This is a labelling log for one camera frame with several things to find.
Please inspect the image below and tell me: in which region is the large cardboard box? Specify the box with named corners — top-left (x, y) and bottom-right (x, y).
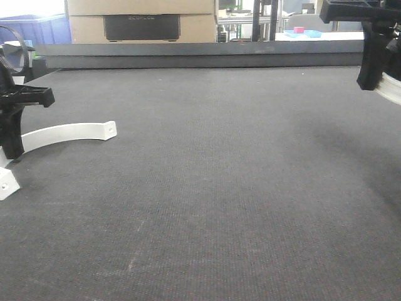
top-left (66, 0), bottom-right (218, 44)

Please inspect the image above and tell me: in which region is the black cable loop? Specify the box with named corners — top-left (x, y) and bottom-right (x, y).
top-left (0, 24), bottom-right (36, 76)

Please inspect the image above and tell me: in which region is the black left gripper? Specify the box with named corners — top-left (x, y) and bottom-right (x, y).
top-left (1, 56), bottom-right (55, 159)

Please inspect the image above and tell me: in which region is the light blue tray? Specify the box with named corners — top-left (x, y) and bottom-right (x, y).
top-left (284, 29), bottom-right (323, 38)

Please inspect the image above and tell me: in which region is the dark blue storage crate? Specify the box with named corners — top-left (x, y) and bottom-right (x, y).
top-left (1, 14), bottom-right (71, 45)

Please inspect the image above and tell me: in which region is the red block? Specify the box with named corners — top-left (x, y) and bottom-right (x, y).
top-left (293, 26), bottom-right (305, 34)

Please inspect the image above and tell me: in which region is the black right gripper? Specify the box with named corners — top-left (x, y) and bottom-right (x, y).
top-left (320, 1), bottom-right (400, 91)

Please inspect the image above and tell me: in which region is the large white curved pipe clamp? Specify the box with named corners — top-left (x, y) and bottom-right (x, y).
top-left (1, 121), bottom-right (117, 201)

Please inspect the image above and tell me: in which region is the small white curved pipe clamp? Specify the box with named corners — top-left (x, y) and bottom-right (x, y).
top-left (375, 73), bottom-right (401, 105)

